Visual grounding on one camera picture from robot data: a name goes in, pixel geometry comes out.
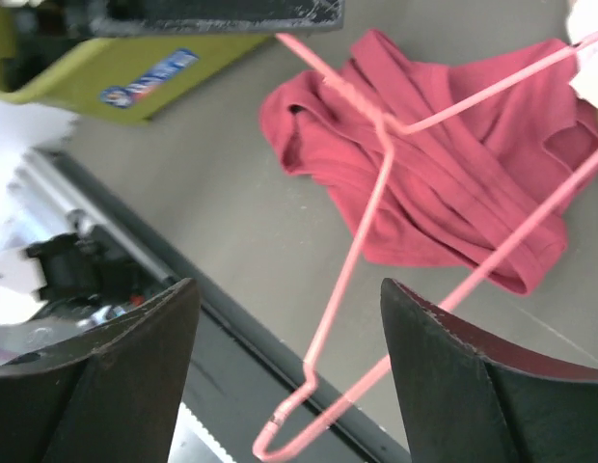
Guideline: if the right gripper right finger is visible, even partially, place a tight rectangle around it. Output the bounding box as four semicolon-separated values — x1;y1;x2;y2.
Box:
380;279;598;462

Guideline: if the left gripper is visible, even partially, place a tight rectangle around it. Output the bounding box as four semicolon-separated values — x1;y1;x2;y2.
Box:
67;0;344;38

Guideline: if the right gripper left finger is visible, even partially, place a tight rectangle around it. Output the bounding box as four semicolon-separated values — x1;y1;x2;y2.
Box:
0;279;201;462

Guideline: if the maroon tank top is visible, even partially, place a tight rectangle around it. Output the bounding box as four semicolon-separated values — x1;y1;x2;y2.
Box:
259;30;598;268

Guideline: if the pink wire hanger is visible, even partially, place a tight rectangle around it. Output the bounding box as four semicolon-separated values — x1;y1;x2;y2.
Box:
253;33;598;462

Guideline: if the green laundry basket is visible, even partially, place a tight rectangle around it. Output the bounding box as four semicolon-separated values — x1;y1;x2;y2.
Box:
0;7;271;124

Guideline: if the white garment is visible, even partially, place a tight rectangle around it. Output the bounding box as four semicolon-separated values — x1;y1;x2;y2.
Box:
565;0;598;110

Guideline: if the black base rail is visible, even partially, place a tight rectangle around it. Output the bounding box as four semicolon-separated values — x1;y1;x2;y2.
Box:
23;149;411;463

